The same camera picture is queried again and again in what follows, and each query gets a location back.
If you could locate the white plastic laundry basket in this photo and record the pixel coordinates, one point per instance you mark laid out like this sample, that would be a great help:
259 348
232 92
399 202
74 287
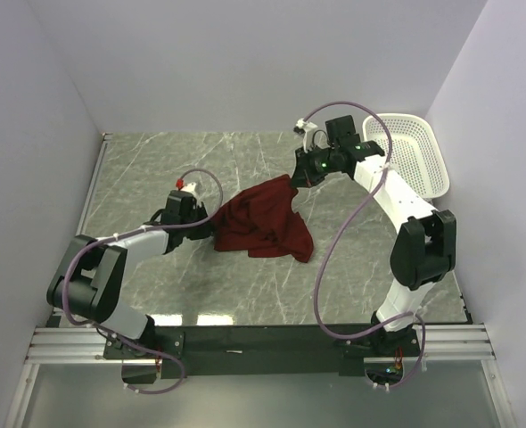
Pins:
416 154

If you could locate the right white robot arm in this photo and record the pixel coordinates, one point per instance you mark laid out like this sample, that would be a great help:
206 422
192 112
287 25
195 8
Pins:
425 246

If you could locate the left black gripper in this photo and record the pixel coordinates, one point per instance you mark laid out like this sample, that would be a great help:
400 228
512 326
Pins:
206 231

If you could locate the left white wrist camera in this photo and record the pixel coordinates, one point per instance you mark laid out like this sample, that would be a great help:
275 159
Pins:
190 187

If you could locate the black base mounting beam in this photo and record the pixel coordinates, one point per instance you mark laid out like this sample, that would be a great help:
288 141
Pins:
276 350

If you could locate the dark red t-shirt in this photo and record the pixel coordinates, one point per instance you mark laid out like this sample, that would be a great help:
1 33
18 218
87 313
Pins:
260 220

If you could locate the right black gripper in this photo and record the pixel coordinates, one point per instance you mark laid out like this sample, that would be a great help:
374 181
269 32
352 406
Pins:
304 176

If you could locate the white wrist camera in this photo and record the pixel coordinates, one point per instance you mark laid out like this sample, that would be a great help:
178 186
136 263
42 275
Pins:
306 130
190 187

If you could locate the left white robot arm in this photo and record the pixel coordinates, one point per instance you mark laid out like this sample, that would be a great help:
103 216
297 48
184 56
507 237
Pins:
91 275

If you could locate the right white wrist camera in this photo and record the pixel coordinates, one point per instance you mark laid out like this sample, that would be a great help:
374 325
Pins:
306 130

